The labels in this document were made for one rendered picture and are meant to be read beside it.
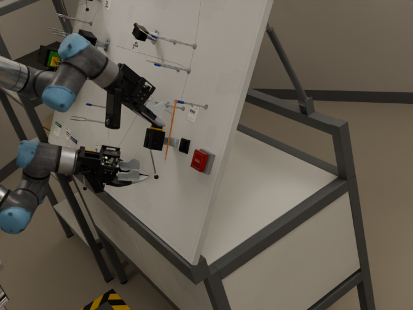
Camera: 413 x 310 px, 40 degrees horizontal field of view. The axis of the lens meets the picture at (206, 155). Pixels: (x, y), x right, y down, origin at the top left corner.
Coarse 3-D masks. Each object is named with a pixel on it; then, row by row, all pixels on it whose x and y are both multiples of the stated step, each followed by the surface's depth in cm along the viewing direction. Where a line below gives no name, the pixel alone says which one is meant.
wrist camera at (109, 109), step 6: (114, 90) 154; (120, 90) 155; (108, 96) 156; (114, 96) 154; (120, 96) 155; (108, 102) 157; (114, 102) 154; (120, 102) 155; (108, 108) 157; (114, 108) 155; (120, 108) 156; (108, 114) 157; (114, 114) 155; (120, 114) 156; (108, 120) 156; (114, 120) 155; (108, 126) 157; (114, 126) 156
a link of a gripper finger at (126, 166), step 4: (132, 160) 163; (136, 160) 163; (120, 164) 164; (124, 164) 164; (128, 164) 164; (132, 164) 164; (136, 164) 165; (120, 168) 165; (124, 168) 165; (128, 168) 166; (132, 168) 166; (136, 168) 166; (140, 172) 166; (144, 172) 167
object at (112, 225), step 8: (80, 184) 251; (88, 192) 244; (88, 200) 253; (96, 200) 238; (88, 208) 263; (96, 208) 247; (104, 208) 233; (96, 216) 256; (104, 216) 241; (112, 216) 227; (96, 224) 266; (104, 224) 249; (112, 224) 235; (120, 224) 222; (104, 232) 260; (112, 232) 244; (120, 232) 230; (128, 232) 218; (112, 240) 253; (120, 240) 238; (128, 240) 225; (120, 248) 247; (128, 248) 233; (136, 248) 220; (128, 256) 241; (136, 256) 227; (136, 264) 235; (144, 272) 230
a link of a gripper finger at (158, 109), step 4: (148, 104) 159; (152, 104) 160; (160, 104) 161; (164, 104) 162; (148, 108) 160; (152, 108) 160; (156, 108) 161; (160, 108) 162; (164, 108) 162; (152, 112) 160; (156, 112) 161; (160, 112) 162; (148, 116) 159; (160, 116) 162; (152, 120) 161; (156, 120) 161; (160, 120) 162; (160, 124) 163; (164, 124) 164
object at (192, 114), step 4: (192, 108) 164; (196, 108) 163; (188, 112) 166; (192, 112) 164; (196, 112) 163; (188, 116) 166; (192, 116) 164; (196, 116) 163; (188, 120) 166; (192, 120) 164
